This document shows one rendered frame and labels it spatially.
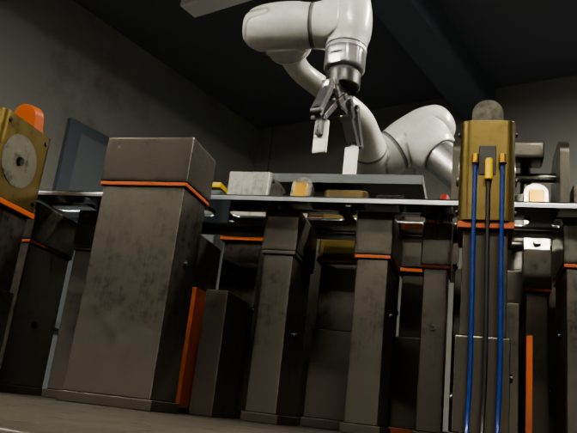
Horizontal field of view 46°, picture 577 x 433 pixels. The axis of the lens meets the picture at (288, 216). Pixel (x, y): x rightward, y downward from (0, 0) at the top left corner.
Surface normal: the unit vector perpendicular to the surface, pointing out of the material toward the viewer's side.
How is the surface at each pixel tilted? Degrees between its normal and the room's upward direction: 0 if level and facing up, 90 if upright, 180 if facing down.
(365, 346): 90
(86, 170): 90
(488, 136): 90
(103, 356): 90
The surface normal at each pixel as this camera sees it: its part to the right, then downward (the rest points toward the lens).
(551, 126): -0.54, -0.29
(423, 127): -0.21, -0.53
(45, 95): 0.84, -0.07
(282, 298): -0.25, -0.30
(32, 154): 0.96, 0.03
